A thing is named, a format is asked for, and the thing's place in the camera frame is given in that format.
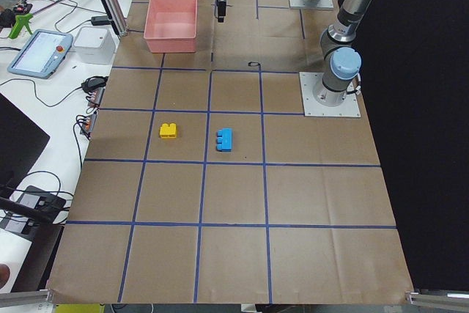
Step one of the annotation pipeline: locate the green handled grabber tool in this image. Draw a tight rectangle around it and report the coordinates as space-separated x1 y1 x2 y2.
8 13 33 39

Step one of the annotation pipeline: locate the blue teach pendant tablet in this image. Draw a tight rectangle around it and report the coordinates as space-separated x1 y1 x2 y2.
7 29 73 79

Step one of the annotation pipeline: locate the yellow toy block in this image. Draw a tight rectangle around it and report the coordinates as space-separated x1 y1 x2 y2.
159 122 177 139

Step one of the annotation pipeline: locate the brown paper table cover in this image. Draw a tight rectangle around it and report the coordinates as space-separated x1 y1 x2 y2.
48 0 412 305

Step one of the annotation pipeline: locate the blue toy block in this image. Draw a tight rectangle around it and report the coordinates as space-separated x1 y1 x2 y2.
216 128 232 152

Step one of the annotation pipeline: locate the white square box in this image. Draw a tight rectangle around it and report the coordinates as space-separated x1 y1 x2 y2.
73 26 116 65

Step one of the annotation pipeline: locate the black power adapter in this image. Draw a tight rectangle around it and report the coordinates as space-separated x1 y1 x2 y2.
90 15 110 26

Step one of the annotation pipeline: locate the pink plastic box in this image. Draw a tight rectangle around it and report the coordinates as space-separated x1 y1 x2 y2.
144 0 198 54

